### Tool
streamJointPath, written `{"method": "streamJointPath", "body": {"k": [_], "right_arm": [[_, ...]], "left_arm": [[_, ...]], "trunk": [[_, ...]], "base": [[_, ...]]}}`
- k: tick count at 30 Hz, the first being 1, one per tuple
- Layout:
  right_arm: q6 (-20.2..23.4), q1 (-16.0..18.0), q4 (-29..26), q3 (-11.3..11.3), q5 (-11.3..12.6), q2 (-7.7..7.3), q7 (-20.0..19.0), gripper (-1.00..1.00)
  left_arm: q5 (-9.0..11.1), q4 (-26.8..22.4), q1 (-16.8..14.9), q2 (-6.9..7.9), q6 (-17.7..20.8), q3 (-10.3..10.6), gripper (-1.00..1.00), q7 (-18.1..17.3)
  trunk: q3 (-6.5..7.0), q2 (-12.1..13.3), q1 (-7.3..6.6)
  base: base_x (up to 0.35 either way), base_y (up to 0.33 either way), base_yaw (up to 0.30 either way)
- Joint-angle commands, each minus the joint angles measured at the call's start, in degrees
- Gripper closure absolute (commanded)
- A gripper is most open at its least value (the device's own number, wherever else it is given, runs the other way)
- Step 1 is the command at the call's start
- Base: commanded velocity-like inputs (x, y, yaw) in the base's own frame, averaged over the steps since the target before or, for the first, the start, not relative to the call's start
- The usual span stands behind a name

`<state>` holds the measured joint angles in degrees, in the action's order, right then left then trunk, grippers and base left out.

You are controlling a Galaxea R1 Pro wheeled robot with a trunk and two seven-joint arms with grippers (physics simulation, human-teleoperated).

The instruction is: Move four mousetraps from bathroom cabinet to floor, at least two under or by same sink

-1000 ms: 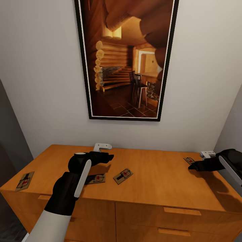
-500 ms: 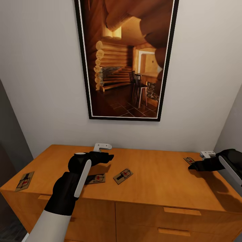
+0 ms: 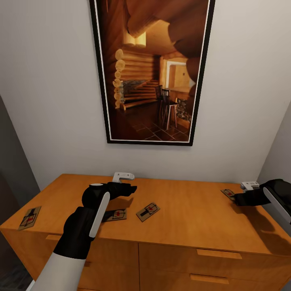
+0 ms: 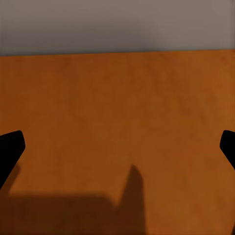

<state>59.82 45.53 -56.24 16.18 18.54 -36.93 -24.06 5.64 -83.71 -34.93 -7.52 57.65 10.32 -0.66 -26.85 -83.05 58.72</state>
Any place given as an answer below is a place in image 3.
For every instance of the door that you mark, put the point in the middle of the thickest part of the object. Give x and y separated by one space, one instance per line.
17 187

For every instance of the mousetrap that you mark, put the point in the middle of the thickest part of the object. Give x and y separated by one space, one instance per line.
30 218
147 212
229 194
115 215

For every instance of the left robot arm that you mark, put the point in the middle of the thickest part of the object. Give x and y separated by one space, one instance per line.
63 269

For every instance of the picture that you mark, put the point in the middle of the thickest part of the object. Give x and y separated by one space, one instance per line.
151 57

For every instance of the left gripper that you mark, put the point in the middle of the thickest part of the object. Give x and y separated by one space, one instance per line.
123 189

